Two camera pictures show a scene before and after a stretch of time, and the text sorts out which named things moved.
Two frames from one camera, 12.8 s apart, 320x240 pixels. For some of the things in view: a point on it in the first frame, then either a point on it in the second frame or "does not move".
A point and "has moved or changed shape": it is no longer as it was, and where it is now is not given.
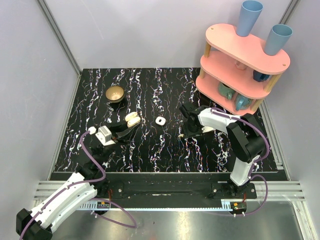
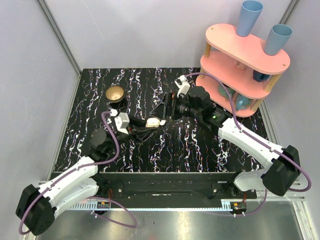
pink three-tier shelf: x=237 y=73 does not move
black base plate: x=173 y=186 does not move
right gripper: x=188 y=133 → x=172 y=101
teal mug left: x=225 y=91 does not move
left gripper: x=116 y=131 → x=131 y=130
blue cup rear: x=250 y=12 does not move
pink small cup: x=240 y=65 does not move
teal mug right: x=242 y=102 does not move
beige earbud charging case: x=132 y=119 has moved or changed shape
